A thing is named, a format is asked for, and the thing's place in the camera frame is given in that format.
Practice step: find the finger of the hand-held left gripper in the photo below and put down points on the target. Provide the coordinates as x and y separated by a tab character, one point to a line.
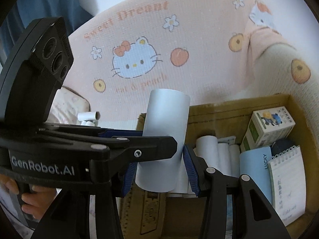
117	133
154	147

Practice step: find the cardboard box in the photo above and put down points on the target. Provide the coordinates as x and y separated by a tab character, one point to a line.
219	114

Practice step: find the white spiral notepad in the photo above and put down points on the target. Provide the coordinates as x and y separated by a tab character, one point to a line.
286	186

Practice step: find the person's left hand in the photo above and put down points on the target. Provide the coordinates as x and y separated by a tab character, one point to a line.
37	199

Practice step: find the blue curtain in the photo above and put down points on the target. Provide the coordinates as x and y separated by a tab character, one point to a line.
49	2

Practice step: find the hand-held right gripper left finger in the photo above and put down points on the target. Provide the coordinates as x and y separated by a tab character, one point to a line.
129	176

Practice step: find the cream printed pillow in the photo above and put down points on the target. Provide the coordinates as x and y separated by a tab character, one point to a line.
69	104

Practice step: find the green white carton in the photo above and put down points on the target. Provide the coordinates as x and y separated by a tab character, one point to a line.
269	129

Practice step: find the dark blue round object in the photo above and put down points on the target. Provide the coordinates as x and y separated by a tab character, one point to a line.
282	147

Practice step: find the white paper slip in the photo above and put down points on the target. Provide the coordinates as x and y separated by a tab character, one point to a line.
228	140

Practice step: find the pile of white paper tubes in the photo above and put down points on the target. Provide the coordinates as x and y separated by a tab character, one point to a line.
87	116

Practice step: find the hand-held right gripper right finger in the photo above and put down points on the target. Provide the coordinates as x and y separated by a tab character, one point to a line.
190	169

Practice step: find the light blue notebook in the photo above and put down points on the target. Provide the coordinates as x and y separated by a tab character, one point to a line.
254	169

